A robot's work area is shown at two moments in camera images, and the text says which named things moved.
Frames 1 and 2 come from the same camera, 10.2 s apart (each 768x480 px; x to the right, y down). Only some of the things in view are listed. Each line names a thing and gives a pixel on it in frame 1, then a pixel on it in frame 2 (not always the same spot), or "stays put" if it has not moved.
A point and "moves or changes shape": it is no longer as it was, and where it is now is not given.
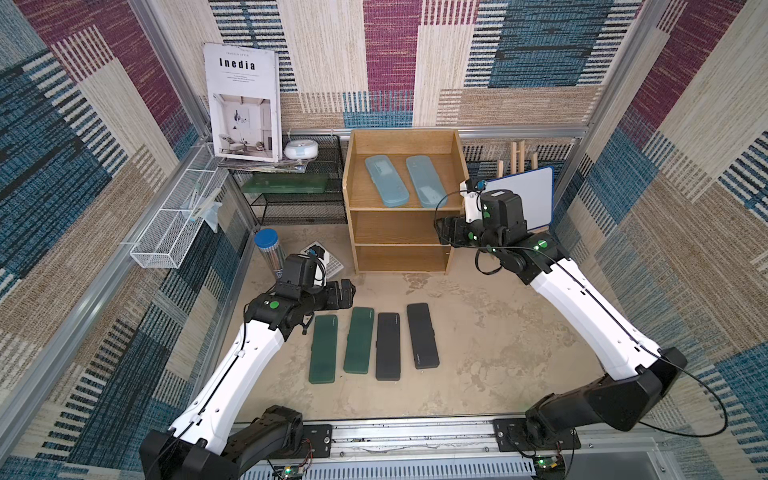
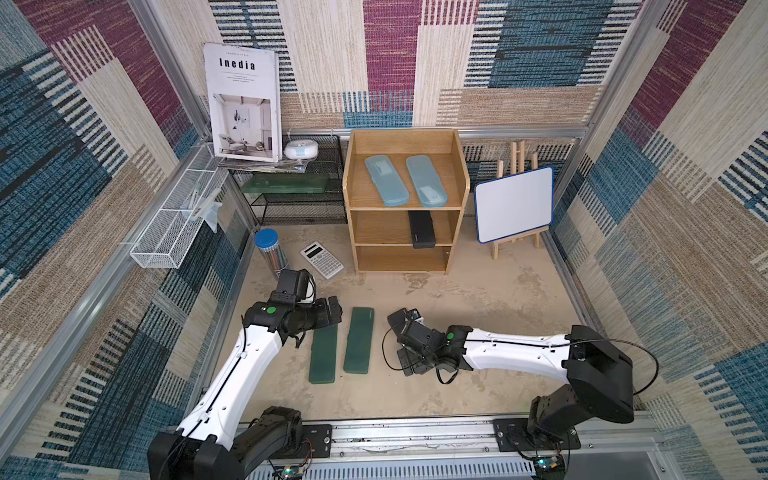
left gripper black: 345,300 to 322,316
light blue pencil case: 427,184 stays put
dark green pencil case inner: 359,341 stays put
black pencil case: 422,334 moves or changes shape
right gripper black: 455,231 to 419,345
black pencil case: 388,347 to 411,363
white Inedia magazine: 245,96 stays put
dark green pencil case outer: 324,344 stays put
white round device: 301,149 stays put
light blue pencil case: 387,181 stays put
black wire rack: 308,208 stays put
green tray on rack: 285,182 stays put
